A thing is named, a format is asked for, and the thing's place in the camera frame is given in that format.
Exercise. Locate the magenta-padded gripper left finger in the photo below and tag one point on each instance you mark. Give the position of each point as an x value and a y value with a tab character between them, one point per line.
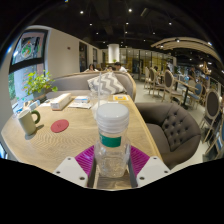
71	170

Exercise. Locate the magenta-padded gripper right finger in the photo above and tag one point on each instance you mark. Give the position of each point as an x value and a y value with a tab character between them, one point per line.
151	170

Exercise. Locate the clear plastic bottle white cap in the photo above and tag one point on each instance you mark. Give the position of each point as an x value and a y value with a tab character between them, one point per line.
112	153

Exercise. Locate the flat round red coaster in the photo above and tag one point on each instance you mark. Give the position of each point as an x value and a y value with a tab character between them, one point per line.
60	126

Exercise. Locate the grey tufted armchair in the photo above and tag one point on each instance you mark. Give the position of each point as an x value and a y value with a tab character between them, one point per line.
173	130

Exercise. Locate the white and tan cardboard box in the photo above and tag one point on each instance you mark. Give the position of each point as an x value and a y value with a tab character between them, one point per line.
60	101

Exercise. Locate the small blue and white box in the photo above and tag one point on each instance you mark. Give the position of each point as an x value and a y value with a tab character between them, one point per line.
82	99

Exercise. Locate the blue tissue pack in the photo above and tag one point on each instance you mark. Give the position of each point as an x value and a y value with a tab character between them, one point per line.
34	105

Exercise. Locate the yellow card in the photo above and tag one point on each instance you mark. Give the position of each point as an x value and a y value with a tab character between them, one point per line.
120	98

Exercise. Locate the grey curved sofa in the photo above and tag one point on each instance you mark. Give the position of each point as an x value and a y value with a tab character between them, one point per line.
73	83

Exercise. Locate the green potted plant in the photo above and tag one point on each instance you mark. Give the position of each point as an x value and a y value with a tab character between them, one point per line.
38	83

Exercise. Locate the grey zigzag pillow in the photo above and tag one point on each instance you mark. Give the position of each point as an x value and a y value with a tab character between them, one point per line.
108	83

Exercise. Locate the person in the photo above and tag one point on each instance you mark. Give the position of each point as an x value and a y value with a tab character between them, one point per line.
120	67
90	68

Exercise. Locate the white round column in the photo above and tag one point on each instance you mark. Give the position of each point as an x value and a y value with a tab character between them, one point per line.
113	52

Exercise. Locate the group of ceiling lights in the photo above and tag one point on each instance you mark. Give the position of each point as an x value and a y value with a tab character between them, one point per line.
130	10

